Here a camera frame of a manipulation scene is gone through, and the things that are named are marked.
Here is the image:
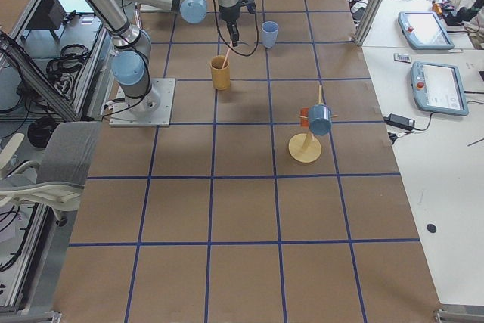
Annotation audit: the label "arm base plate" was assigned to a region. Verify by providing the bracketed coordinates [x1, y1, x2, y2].
[109, 78, 176, 127]

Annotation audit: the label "wooden cup tree stand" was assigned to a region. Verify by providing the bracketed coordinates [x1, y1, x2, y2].
[288, 85, 327, 163]

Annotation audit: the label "teach pendant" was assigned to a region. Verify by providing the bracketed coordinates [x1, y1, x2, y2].
[411, 61, 469, 116]
[398, 11, 455, 50]

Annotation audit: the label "near teach pendant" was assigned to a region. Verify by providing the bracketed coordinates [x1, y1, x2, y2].
[411, 61, 469, 116]

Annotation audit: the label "grey office chair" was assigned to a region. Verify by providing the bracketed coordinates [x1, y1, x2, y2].
[1, 121, 101, 226]

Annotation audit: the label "bamboo cylinder holder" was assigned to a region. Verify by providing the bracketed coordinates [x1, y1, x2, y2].
[209, 55, 231, 91]

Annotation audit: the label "orange cup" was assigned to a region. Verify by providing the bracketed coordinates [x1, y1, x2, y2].
[298, 107, 309, 128]

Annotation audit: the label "dark blue cup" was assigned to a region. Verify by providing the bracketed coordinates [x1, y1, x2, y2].
[308, 104, 332, 136]

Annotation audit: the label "black power adapter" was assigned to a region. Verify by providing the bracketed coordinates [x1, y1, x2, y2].
[383, 113, 415, 131]

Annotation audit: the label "far teach pendant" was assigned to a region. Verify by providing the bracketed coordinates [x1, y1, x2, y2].
[398, 11, 455, 50]

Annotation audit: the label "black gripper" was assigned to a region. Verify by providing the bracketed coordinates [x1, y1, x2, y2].
[218, 0, 256, 46]

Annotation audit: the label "light blue cup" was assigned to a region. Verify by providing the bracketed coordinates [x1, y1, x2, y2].
[261, 20, 279, 48]

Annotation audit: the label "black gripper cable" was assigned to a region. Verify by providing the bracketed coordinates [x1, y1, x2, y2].
[213, 0, 262, 57]

